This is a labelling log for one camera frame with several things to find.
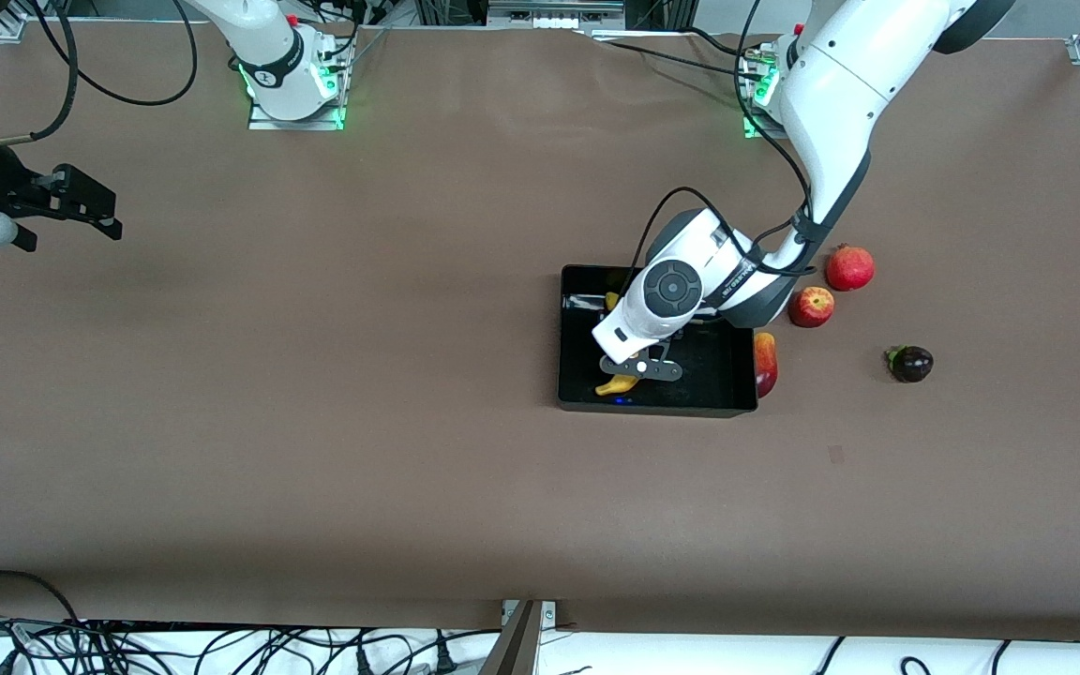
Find grey metal equipment box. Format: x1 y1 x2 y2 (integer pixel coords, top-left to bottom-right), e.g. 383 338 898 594
487 0 627 30

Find yellow banana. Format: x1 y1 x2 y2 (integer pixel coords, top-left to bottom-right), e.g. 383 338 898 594
594 292 641 397

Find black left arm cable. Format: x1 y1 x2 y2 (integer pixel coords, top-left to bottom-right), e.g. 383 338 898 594
629 0 818 278

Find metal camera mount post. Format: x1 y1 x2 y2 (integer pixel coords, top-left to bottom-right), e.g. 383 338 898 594
479 600 560 675

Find red yellow mango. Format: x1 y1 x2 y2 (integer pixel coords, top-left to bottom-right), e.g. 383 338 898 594
754 332 779 399

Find dark purple mangosteen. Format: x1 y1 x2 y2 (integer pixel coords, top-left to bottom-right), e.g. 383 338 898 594
885 344 935 383

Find black rectangular plastic box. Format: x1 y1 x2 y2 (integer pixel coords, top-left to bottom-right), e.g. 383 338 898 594
557 264 758 418

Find red yellow apple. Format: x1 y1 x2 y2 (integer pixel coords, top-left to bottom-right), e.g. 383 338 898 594
788 286 835 329

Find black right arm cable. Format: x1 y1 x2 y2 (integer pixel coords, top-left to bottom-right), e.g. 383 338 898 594
0 0 199 147

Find red pomegranate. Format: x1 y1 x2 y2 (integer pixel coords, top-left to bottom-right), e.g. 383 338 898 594
825 243 876 293

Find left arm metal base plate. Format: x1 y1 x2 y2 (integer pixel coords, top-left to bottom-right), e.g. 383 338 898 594
740 42 792 140

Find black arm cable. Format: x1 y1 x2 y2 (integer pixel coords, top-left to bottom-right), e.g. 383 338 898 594
0 0 199 147
629 0 818 278

